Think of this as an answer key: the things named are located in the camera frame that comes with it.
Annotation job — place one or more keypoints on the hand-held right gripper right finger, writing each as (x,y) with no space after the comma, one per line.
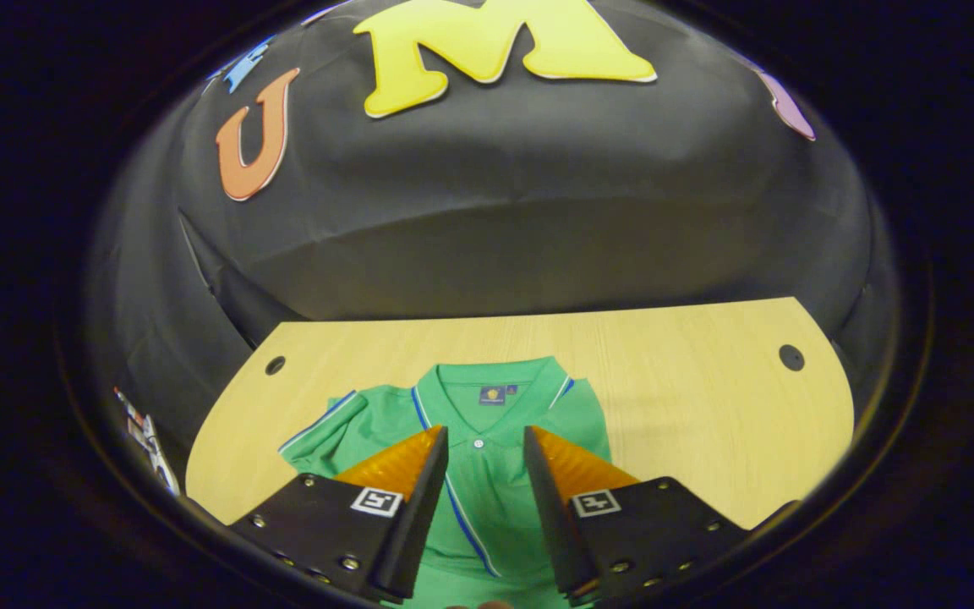
(550,516)

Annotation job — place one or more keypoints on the white patterned object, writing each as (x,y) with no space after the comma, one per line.
(149,444)

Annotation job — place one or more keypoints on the black backdrop cloth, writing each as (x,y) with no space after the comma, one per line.
(538,211)

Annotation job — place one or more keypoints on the green T-shirt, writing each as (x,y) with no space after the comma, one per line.
(487,516)

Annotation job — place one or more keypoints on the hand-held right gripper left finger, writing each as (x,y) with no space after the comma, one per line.
(419,516)

